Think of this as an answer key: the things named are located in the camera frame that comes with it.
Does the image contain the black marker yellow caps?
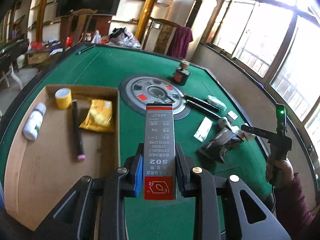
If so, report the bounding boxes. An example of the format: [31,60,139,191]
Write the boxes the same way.
[184,94,220,113]

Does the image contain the white bottle green label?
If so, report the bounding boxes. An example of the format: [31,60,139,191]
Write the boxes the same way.
[23,102,47,141]

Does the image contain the person right hand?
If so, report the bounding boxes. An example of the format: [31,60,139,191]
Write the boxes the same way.
[265,157,294,189]

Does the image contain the maroon cloth on chair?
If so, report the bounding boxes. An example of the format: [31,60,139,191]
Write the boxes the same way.
[167,25,193,59]

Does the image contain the black jar with cork lid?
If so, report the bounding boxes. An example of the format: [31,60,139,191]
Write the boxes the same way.
[172,60,191,86]

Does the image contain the white card on table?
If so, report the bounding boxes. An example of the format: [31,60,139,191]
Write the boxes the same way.
[227,111,238,120]

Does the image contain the white medicine bottle red label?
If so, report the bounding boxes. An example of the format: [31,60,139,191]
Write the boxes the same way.
[234,126,256,142]

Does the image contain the black marker pink cap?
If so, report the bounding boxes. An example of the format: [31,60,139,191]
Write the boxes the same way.
[72,99,86,161]

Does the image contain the black marker green cap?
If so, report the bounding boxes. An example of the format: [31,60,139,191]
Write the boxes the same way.
[186,100,221,120]

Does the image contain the round grey mahjong table console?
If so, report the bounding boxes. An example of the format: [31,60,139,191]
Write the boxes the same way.
[119,75,191,120]

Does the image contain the pile of bags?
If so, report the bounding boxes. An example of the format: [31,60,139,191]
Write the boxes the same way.
[108,28,141,49]

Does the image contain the cardboard box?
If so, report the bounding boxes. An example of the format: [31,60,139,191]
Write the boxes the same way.
[4,85,120,230]

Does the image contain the wooden chair with cloth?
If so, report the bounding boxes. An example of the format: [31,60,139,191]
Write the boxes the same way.
[142,17,180,55]

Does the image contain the yellow round tin can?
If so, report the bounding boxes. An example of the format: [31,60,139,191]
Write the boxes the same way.
[55,88,72,109]

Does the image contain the number nine candle pack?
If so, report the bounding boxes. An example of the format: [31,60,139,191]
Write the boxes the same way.
[193,117,213,142]

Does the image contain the mint tissue pack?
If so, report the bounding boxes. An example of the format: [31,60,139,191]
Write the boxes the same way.
[206,95,227,111]

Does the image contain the large white plastic bottle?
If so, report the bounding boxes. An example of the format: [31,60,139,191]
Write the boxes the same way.
[217,117,236,132]

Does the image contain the black foil snack bag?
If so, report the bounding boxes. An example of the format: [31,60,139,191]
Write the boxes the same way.
[197,128,244,163]

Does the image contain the yellow snack packet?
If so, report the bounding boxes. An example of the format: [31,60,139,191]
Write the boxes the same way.
[79,99,114,132]

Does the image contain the wooden chair left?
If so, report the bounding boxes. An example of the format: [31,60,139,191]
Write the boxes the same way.
[63,9,98,50]

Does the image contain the window frame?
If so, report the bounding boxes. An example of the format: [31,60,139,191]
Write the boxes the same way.
[207,0,319,145]

